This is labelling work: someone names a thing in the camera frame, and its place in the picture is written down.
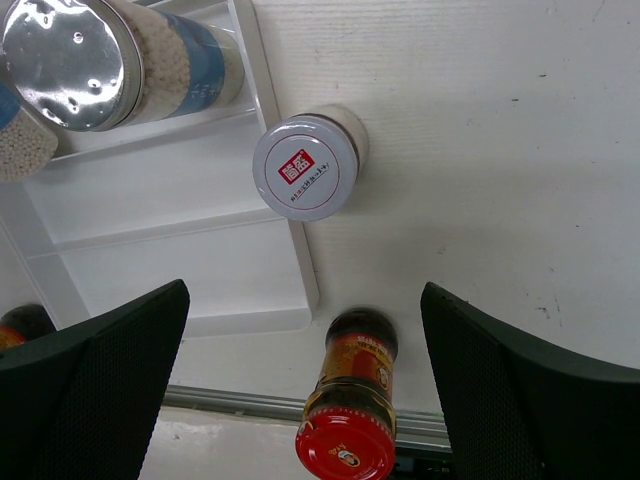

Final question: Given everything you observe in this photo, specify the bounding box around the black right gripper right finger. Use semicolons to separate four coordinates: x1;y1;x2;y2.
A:
420;283;639;479

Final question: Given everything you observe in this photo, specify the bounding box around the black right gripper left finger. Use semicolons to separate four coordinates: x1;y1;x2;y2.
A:
1;280;190;479

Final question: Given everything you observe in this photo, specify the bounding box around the red-lid chili jar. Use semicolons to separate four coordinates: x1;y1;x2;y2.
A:
0;304;56;350
295;307;398;480

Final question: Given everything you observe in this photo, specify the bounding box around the silver-lid blue-label bottle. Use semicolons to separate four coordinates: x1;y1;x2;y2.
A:
0;83;58;183
2;1;245;132

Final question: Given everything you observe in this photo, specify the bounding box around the white-lid spice jar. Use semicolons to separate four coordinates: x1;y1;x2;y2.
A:
252;105;369;222

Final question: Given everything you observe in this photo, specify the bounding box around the white compartment tray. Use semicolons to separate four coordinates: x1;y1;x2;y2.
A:
1;1;319;338

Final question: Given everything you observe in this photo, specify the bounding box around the aluminium frame rail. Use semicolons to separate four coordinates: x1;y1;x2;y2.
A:
163;385;451;454

